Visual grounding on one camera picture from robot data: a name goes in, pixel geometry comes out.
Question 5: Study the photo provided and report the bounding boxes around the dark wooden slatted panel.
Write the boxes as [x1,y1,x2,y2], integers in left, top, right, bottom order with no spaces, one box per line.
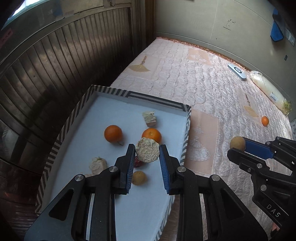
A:
[1,1,142,240]

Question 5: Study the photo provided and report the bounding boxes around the white wall switches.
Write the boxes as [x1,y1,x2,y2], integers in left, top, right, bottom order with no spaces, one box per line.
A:
[285,28,295,46]

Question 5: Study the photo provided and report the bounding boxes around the person's right hand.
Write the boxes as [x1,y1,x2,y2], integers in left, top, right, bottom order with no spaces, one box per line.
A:
[271,222,280,232]

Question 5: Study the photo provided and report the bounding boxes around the small beige cake cube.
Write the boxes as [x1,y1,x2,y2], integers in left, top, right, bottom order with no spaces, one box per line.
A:
[142,111,157,127]

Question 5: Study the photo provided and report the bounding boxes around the orange mandarin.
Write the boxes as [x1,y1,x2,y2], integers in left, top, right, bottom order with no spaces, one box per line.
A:
[261,116,269,126]
[142,128,162,144]
[104,125,123,143]

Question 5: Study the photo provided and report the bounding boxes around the blue hanging cloth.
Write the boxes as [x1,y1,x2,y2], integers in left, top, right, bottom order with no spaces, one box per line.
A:
[270,8,285,42]

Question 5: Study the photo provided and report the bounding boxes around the white square electronic device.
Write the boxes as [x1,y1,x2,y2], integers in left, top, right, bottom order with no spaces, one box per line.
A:
[227,63,247,80]

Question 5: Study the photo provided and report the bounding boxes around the brown longan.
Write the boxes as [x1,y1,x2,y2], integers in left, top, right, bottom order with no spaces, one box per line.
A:
[230,136,246,152]
[132,171,147,186]

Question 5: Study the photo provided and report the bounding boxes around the striped white tray box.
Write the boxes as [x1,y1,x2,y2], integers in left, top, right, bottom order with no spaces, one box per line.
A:
[36,85,191,240]

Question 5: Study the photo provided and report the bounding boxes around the wrapped white daikon radish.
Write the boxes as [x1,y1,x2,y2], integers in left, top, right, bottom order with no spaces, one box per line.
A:
[250,71,292,115]

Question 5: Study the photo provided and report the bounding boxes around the red jujube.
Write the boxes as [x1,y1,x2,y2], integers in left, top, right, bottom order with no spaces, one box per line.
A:
[134,156,144,168]

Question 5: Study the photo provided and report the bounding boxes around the pink quilted bed cover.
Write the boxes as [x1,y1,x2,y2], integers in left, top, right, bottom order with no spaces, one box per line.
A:
[112,38,292,233]

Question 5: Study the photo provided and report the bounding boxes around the beige cake piece top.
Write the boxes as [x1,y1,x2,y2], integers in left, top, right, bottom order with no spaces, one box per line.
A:
[135,138,159,163]

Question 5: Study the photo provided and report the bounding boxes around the beige cake piece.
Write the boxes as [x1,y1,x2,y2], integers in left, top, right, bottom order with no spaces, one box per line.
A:
[89,157,107,175]
[135,138,159,163]

